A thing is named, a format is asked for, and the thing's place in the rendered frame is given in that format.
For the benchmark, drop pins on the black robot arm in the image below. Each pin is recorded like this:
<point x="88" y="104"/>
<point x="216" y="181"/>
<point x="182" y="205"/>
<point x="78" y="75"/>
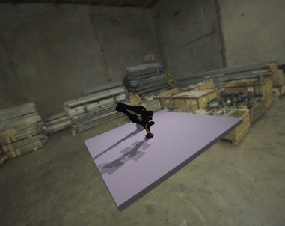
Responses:
<point x="121" y="107"/>

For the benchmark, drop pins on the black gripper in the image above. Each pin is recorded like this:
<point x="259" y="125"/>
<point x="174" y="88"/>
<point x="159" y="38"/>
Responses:
<point x="144" y="122"/>

